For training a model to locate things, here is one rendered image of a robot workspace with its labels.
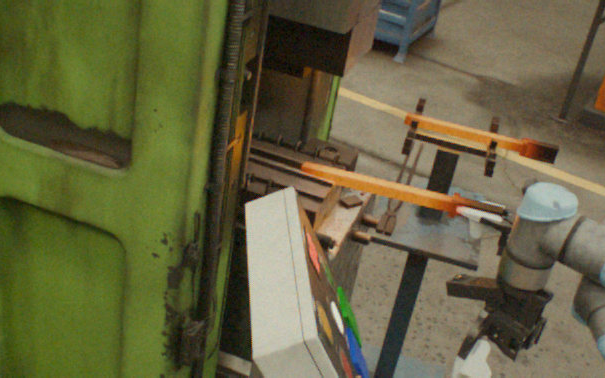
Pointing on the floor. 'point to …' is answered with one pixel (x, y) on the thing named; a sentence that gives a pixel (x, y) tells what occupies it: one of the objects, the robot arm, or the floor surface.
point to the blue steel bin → (406, 22)
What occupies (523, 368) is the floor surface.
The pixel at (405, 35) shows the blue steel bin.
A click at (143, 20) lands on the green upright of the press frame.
